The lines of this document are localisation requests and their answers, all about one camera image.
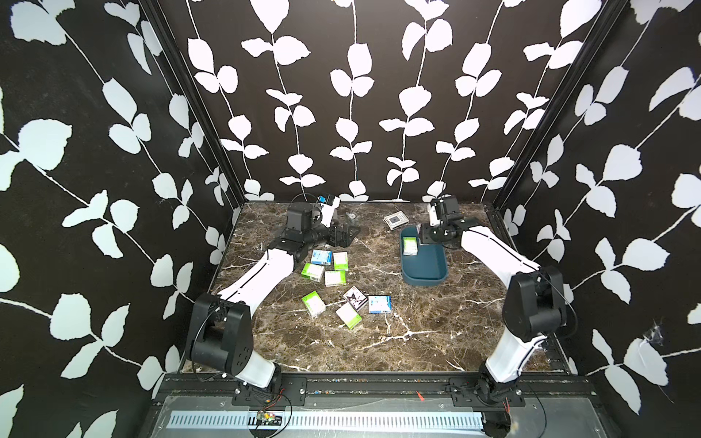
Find green tissue pack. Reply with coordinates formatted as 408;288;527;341
324;270;347;287
333;252;349;271
300;263;325;282
403;237;419;257
302;291;326;319
336;303;361;330

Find pink Kuromi tissue pack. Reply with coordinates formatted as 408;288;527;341
344;286;369;311

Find blue Cinnamoroll tissue pack front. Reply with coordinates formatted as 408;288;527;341
368;296;392;314

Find blue cinnamoroll tissue pack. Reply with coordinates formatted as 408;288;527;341
368;296;392;314
311;249;332;266

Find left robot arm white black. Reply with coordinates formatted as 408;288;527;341
184;195;360;393

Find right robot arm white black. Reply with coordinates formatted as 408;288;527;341
419;196;568;403

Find teal storage box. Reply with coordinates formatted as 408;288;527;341
399;226;448;287

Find small white square box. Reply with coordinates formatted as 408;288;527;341
383;211;409;230

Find green tissue pack back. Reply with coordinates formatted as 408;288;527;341
333;252;349;271

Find blue Cinnamoroll tissue pack back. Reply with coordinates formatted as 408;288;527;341
311;249;332;266

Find white perforated strip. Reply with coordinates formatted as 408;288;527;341
166;411;484;433

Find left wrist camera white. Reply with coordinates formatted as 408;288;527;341
318;195;341;227

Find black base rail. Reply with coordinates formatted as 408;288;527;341
154;372;597;411

